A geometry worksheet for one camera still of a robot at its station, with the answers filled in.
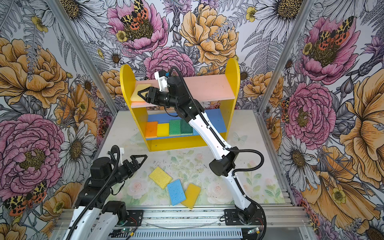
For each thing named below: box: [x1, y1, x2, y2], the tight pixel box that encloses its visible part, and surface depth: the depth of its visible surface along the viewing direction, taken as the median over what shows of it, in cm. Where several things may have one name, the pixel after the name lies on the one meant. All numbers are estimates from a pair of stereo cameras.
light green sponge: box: [169, 119, 181, 136], surface depth 93 cm
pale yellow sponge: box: [130, 84, 151, 102], surface depth 72 cm
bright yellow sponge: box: [157, 123, 170, 137], surface depth 92 cm
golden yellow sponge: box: [181, 183, 201, 210], surface depth 83 cm
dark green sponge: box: [180, 118, 193, 136], surface depth 91 cm
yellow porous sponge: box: [148, 166, 173, 190], surface depth 89 cm
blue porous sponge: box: [167, 179, 186, 206], surface depth 81 cm
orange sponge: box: [145, 121, 159, 139], surface depth 91 cm
